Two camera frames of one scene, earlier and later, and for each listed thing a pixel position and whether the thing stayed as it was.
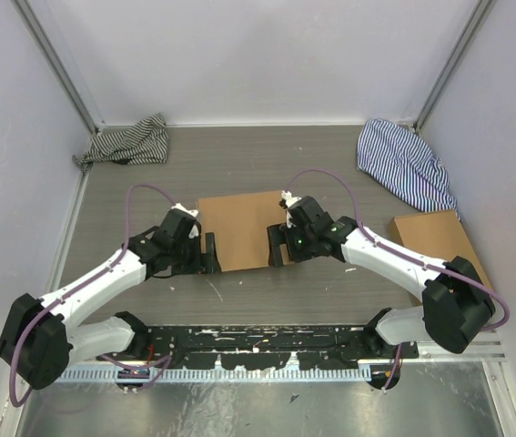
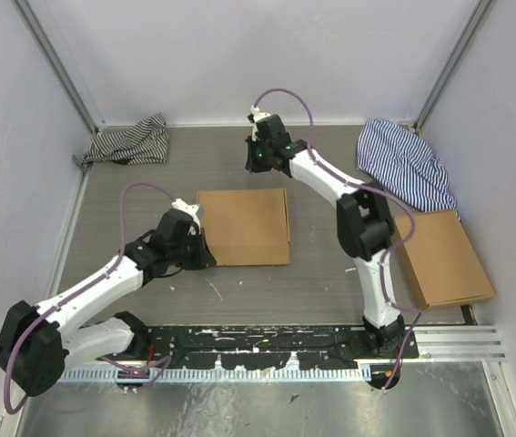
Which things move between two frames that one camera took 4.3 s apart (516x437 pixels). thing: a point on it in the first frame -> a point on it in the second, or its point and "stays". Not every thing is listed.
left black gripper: (205, 263) stays
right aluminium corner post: (460, 47) stays
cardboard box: (239, 224) stays
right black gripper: (279, 235) -> (251, 167)
